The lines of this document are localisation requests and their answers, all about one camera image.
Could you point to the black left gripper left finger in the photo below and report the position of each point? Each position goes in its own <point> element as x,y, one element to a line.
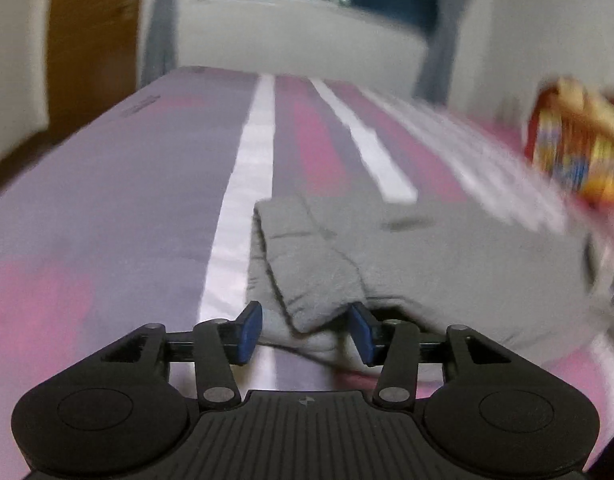
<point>232,341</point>

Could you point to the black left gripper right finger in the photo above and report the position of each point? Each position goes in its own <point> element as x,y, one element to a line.
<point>373,338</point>

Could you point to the grey sweat pants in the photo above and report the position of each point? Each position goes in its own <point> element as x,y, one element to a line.
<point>435,264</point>

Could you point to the purple pink striped bedsheet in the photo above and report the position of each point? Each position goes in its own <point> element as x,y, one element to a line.
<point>140,225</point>

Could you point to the colourful red yellow quilt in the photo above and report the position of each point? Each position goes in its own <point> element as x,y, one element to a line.
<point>571,140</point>

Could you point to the brown wooden door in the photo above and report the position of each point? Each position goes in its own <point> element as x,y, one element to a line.
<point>91,51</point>

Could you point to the grey curtain left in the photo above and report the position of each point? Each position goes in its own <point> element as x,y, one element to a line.
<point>160,54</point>

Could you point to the grey curtain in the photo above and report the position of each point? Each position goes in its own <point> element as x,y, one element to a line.
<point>160,54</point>
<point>433,84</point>

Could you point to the grey curtain right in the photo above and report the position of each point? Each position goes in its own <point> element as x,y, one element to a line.
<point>433,84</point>

